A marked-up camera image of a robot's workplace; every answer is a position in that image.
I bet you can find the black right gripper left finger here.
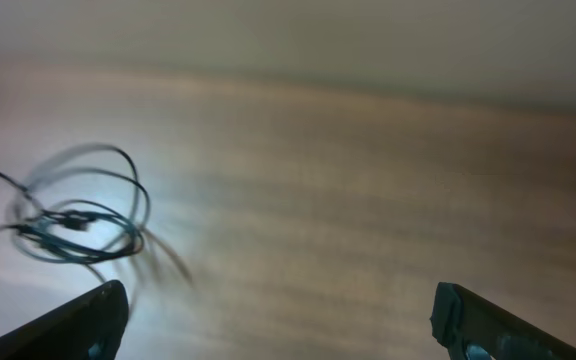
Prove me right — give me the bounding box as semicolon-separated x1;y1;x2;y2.
0;280;129;360

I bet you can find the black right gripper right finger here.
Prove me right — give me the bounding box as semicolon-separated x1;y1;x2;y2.
430;282;576;360

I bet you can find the black USB cable bundle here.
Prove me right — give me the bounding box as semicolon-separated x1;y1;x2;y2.
0;142;194;311

